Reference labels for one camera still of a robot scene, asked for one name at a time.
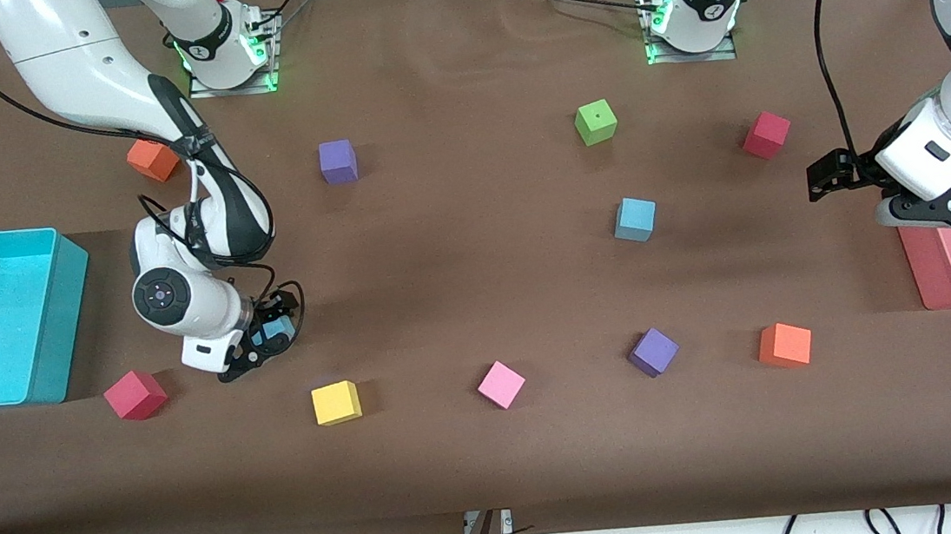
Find yellow foam block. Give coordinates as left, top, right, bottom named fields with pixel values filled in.
left=310, top=379, right=364, bottom=428

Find red foam block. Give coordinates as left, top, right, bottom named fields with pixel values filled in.
left=101, top=366, right=170, bottom=424
left=740, top=109, right=795, bottom=162

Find purple foam block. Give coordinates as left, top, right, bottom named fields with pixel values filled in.
left=625, top=326, right=682, bottom=380
left=317, top=138, right=360, bottom=187

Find orange foam block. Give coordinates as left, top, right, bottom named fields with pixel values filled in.
left=755, top=320, right=816, bottom=372
left=124, top=135, right=182, bottom=186

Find pink foam block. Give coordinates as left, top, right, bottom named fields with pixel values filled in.
left=474, top=358, right=530, bottom=413

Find brown table mat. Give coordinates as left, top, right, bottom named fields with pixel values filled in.
left=0, top=0, right=951, bottom=534

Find green foam block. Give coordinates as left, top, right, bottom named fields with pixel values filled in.
left=572, top=97, right=621, bottom=148

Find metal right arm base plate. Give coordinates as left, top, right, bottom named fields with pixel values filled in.
left=182, top=24, right=285, bottom=102

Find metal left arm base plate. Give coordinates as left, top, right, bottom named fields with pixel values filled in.
left=644, top=24, right=740, bottom=68

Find small metal bracket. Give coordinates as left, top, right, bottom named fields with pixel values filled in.
left=463, top=508, right=515, bottom=534

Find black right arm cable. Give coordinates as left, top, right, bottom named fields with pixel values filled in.
left=0, top=0, right=301, bottom=287

